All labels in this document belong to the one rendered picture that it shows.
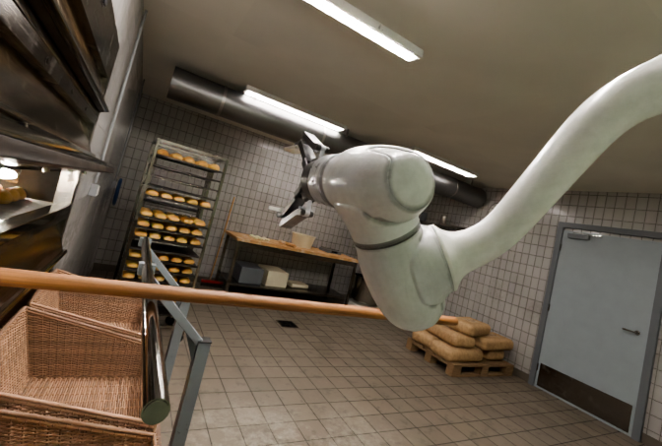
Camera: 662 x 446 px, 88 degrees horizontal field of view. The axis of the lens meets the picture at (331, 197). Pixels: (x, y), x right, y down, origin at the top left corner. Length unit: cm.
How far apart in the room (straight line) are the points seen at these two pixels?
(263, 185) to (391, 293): 559
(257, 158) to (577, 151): 566
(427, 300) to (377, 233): 12
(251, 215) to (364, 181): 561
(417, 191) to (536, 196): 18
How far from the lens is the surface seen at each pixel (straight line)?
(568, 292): 538
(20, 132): 58
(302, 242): 581
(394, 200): 40
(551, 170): 54
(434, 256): 49
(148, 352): 60
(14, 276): 80
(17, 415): 119
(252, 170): 598
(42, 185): 228
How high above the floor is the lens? 141
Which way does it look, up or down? 4 degrees up
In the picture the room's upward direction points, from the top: 14 degrees clockwise
